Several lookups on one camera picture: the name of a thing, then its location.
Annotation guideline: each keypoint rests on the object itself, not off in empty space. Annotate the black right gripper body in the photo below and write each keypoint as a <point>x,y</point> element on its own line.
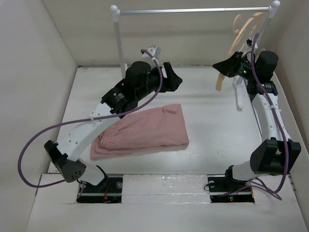
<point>243,67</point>

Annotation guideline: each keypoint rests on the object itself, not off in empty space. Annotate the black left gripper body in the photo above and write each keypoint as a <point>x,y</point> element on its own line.
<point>154,82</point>

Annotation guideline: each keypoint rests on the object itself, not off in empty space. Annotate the beige wooden hanger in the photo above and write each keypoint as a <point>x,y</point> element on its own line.
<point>239,35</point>

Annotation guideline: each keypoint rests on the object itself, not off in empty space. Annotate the pink trousers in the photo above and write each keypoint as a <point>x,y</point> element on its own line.
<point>153,129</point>

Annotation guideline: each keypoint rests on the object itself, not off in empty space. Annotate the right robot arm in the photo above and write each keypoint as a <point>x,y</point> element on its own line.
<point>277,153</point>

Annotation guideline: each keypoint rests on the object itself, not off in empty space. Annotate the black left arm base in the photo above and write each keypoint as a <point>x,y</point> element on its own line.
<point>112,193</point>

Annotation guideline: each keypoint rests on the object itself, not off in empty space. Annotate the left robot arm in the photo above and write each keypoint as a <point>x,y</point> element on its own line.
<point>66,153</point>

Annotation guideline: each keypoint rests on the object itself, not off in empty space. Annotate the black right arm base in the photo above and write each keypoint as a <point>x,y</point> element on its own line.
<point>224,189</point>

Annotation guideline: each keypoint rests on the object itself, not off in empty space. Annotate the white clothes rack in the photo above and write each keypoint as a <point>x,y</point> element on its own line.
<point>186,36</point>

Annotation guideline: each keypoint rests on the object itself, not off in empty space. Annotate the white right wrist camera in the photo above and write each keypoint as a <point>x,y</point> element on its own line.
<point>249,44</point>

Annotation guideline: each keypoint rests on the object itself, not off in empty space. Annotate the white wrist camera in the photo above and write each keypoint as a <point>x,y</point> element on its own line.
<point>151,52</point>
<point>249,44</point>

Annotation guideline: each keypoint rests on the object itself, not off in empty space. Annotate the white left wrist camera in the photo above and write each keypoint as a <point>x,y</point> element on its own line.
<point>151,52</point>

